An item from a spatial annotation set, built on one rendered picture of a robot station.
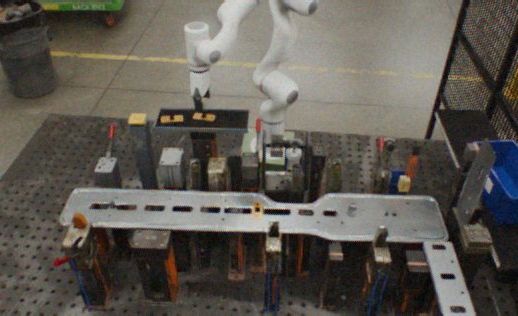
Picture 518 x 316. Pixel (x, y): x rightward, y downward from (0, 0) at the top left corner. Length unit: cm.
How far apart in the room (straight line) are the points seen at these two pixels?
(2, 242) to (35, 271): 24
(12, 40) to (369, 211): 323
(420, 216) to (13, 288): 156
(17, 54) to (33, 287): 260
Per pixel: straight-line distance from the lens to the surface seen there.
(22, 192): 253
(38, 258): 221
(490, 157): 169
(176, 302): 191
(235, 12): 180
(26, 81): 451
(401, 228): 180
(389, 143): 179
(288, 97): 207
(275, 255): 162
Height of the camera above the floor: 229
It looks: 40 degrees down
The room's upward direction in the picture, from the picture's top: straight up
